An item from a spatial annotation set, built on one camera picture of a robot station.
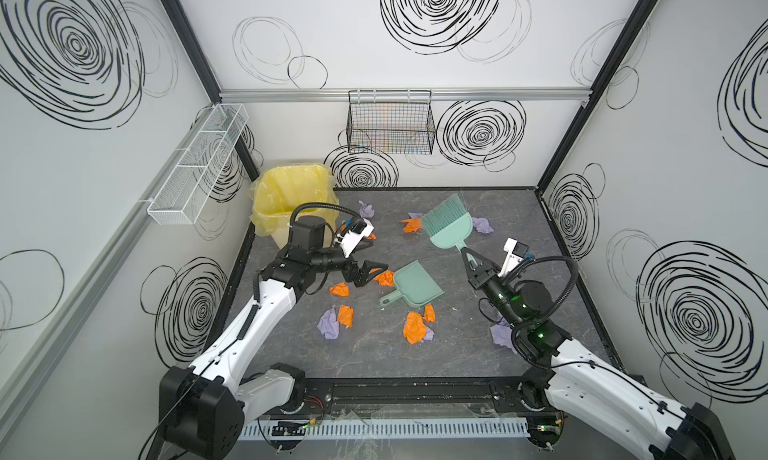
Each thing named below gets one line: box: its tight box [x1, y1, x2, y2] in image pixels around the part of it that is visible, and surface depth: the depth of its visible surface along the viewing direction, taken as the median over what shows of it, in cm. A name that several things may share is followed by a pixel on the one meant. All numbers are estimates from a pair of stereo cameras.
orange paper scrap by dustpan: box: [373, 269, 395, 286], surface depth 95 cm
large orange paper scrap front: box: [403, 311, 427, 345], surface depth 86 cm
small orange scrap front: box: [423, 303, 437, 323], surface depth 88 cm
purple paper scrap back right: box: [472, 217, 494, 234], surface depth 108 cm
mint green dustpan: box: [379, 260, 445, 308], surface depth 96 cm
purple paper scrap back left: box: [358, 200, 375, 218], surface depth 113 cm
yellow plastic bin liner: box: [250, 164, 340, 237], surface depth 93 cm
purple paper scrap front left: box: [317, 305, 340, 340], surface depth 86 cm
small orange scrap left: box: [329, 282, 350, 297], surface depth 93 cm
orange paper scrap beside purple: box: [338, 304, 355, 328], surface depth 88 cm
